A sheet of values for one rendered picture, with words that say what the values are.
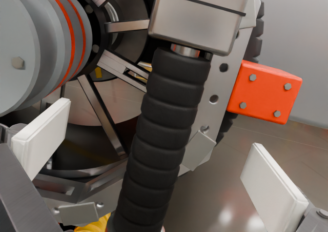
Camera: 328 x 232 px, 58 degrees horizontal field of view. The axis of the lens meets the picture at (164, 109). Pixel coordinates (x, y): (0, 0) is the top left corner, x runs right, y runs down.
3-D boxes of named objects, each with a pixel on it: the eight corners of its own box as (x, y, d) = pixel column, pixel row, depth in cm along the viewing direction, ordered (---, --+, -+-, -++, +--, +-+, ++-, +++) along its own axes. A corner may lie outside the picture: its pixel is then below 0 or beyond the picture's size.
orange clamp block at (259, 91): (215, 97, 48) (267, 110, 49) (226, 112, 41) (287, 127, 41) (228, 55, 46) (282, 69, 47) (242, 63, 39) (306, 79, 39)
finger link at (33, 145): (20, 197, 14) (4, 194, 14) (64, 139, 21) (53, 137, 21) (27, 140, 13) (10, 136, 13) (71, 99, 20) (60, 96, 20)
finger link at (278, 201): (296, 199, 14) (311, 202, 14) (252, 141, 21) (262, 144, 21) (274, 248, 15) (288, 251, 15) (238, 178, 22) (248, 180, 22)
